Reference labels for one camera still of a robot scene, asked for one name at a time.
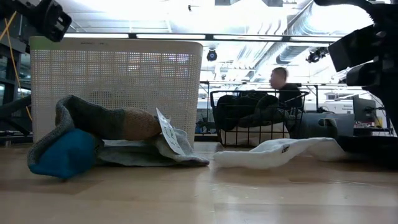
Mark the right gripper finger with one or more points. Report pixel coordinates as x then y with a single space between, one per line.
354 48
365 74

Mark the sage grey long sock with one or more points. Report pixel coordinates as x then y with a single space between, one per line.
284 116

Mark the dark grey shirt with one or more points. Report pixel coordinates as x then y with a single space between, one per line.
264 109

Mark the grey knit sock blue toe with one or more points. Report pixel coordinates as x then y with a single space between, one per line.
109 121

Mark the white sock black logo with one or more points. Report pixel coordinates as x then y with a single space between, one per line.
264 155

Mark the black shirt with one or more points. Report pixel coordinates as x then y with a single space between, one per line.
230 112

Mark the light grey cloth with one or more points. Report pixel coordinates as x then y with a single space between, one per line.
140 152

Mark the white paper tag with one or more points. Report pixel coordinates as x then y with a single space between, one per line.
169 133

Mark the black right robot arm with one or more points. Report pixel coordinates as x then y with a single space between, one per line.
390 109

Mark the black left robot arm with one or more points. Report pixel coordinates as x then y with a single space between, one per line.
18 9

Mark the black background monitor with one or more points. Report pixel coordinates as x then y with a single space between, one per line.
363 107

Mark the person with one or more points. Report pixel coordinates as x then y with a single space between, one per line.
289 93

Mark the grey felt storage bin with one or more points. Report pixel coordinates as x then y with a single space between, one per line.
308 130

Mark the white plastic laundry basket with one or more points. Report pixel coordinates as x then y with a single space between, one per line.
115 77

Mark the black overhead light beam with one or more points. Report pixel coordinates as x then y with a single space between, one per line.
209 37

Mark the black ceiling camera cluster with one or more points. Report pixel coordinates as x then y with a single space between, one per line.
317 54

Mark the black metal rig frame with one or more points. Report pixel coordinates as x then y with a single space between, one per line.
15 138

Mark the black hanging camera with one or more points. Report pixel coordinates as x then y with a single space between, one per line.
211 55

